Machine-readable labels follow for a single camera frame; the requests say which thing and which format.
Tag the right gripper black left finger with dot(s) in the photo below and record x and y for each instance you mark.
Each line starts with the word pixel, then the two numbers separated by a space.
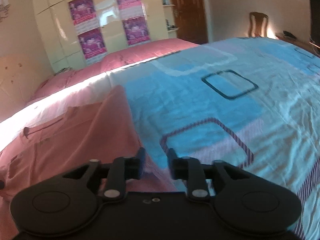
pixel 121 170

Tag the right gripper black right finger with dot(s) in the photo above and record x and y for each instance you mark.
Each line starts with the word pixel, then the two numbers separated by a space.
pixel 189 170

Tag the wall sconce lamp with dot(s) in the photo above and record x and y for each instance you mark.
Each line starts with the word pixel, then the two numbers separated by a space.
pixel 4 9

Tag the purple poster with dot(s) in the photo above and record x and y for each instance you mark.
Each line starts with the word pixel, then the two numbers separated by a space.
pixel 136 30
pixel 83 15
pixel 130 9
pixel 93 46

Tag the brown wooden door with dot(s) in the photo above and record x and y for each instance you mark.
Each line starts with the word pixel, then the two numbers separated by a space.
pixel 190 17

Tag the purple poster lower right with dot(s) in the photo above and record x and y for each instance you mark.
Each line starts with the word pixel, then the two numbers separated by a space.
pixel 136 30

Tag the wooden chair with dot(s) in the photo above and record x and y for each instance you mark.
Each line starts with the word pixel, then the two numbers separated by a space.
pixel 258 24

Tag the cream round headboard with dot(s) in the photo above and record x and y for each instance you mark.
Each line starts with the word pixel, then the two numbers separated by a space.
pixel 21 75

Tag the pink folded quilt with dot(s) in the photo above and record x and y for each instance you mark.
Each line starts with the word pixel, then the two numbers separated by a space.
pixel 110 62

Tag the purple poster upper left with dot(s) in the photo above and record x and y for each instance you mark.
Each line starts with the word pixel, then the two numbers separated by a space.
pixel 83 15

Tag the blue patterned bed sheet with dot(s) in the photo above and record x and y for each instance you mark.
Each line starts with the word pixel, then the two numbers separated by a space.
pixel 266 91

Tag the purple poster upper right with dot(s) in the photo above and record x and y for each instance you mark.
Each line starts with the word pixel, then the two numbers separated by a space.
pixel 130 9

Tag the cream glossy wardrobe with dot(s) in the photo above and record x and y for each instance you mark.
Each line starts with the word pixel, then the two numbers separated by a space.
pixel 59 37

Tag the purple poster lower left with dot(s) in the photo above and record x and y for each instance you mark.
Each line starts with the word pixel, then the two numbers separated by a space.
pixel 93 46

